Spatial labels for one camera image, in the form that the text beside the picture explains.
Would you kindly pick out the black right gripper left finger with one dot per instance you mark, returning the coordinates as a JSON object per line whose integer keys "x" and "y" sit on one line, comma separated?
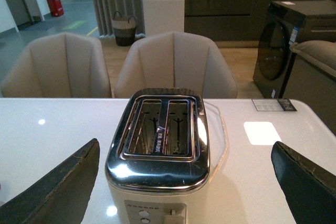
{"x": 62, "y": 195}

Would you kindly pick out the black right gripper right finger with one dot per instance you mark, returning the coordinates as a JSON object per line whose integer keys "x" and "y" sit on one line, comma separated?
{"x": 309, "y": 189}

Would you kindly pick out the cream chrome two-slot toaster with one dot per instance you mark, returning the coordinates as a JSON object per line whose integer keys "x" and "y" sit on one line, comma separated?
{"x": 158, "y": 163}

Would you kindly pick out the black white table label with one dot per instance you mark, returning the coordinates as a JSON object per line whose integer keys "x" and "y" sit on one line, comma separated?
{"x": 273, "y": 105}

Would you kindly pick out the grey sofa armrest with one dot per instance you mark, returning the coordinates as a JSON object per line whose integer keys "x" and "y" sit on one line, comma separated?
{"x": 312, "y": 78}

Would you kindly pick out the beige chair left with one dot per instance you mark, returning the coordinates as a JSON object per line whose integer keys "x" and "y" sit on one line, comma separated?
{"x": 63, "y": 65}

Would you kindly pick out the dark front-load washing machine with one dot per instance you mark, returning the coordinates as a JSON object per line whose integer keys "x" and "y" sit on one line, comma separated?
{"x": 289, "y": 22}

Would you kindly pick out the woven laundry basket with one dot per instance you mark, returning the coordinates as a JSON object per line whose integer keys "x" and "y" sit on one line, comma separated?
{"x": 124, "y": 28}

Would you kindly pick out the red bin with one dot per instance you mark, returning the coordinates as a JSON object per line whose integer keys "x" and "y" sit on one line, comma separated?
{"x": 55, "y": 8}

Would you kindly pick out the white tall cabinet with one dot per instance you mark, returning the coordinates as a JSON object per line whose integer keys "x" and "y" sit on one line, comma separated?
{"x": 160, "y": 16}

